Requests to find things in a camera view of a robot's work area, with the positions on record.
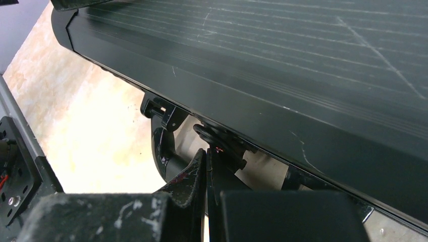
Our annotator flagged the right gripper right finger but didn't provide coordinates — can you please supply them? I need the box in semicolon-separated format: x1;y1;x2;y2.
206;149;250;241

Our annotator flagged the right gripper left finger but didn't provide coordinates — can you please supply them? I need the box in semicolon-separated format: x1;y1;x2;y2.
153;149;206;241

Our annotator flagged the black poker set case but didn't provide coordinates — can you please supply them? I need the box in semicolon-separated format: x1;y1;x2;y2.
51;1;427;234

